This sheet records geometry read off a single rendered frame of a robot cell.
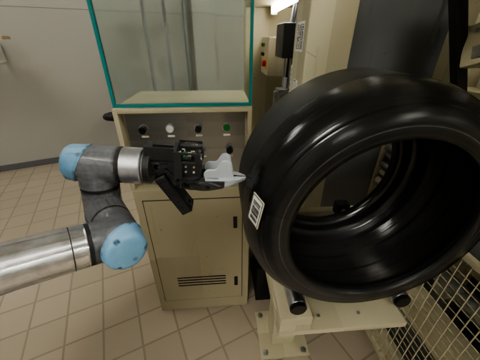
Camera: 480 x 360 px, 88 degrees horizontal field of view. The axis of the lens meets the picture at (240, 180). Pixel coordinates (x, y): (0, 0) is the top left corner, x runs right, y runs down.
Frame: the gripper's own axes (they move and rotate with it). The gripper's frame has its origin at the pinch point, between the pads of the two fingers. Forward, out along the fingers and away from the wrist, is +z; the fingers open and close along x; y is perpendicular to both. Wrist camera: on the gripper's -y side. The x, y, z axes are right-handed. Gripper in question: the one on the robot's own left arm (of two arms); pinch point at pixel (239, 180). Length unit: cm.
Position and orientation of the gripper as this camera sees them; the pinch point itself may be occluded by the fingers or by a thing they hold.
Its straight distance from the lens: 55.0
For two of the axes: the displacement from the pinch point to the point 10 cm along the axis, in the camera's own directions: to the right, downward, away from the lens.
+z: 9.9, 0.6, 1.2
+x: -0.7, -5.0, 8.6
